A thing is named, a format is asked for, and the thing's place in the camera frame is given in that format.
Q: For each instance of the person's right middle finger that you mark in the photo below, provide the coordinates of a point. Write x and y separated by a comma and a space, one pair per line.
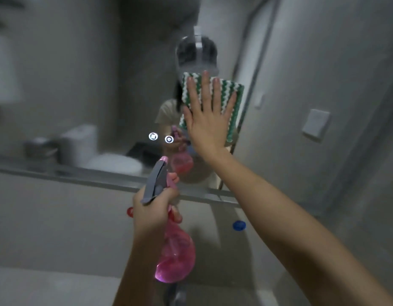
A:
206, 89

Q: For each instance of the person's right forearm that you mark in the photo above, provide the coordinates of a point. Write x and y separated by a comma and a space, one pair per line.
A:
279, 226

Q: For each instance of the white wall switch plate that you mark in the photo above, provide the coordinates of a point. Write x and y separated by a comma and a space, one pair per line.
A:
316, 124

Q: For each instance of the lit round mirror touch button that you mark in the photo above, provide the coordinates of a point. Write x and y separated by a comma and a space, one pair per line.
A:
169, 139
153, 136

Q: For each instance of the person's right little finger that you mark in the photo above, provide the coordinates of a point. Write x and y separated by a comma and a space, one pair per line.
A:
231, 103

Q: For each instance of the pink spray bottle grey head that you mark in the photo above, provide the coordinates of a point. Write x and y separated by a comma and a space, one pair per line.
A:
177, 254

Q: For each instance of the person's left hand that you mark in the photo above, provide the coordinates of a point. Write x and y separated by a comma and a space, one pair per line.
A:
150, 216

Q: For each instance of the large wall mirror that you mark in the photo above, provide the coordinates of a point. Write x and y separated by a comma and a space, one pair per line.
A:
88, 76

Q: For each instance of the person's right thumb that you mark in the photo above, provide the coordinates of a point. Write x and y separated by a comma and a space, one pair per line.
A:
187, 117

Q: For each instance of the person's left forearm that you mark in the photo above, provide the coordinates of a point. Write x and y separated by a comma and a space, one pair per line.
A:
136, 270

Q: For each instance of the green white striped cleaning cloth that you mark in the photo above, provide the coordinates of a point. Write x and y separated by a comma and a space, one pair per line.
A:
236, 108

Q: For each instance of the red round wall knob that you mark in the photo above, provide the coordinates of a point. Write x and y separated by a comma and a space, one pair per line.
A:
130, 212

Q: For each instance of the blue round wall knob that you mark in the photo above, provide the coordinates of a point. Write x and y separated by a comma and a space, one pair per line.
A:
239, 225

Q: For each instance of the person's right hand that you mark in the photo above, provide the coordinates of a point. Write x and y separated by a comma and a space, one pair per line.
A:
207, 124

